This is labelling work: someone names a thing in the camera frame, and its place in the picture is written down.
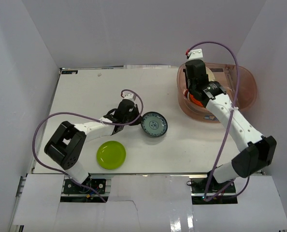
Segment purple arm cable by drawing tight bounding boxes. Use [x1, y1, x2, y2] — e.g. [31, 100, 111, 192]
[186, 41, 250, 202]
[32, 89, 144, 203]

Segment orange plate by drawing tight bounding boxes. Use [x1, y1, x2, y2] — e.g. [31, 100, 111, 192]
[187, 93, 203, 107]

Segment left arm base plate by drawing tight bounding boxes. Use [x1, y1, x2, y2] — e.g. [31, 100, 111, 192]
[62, 179, 106, 194]

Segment black label sticker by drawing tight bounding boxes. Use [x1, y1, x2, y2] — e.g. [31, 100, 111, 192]
[61, 70, 78, 74]

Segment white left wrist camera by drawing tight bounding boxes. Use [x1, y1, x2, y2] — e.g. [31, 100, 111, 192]
[121, 92, 137, 102]

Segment blue white patterned plate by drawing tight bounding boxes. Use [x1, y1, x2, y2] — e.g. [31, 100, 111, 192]
[141, 112, 168, 138]

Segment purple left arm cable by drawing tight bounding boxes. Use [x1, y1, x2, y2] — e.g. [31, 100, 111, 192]
[32, 89, 144, 203]

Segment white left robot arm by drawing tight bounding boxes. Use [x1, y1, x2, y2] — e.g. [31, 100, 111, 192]
[44, 99, 141, 193]

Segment cream plate with black mark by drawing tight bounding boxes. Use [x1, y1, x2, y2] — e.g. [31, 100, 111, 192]
[206, 67, 215, 82]

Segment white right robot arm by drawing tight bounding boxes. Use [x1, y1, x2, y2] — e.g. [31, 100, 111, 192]
[184, 59, 277, 193]

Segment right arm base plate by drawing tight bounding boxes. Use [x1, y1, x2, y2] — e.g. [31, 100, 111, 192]
[187, 178, 236, 193]

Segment white paper sheets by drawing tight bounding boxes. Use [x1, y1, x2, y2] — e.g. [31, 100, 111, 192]
[123, 65, 171, 69]

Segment lime green plate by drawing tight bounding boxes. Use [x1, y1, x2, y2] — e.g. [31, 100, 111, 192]
[96, 141, 126, 170]

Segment pink translucent plastic bin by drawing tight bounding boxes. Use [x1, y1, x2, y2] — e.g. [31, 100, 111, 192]
[177, 63, 258, 123]

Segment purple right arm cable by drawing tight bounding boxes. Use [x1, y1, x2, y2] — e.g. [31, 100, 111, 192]
[186, 41, 250, 202]

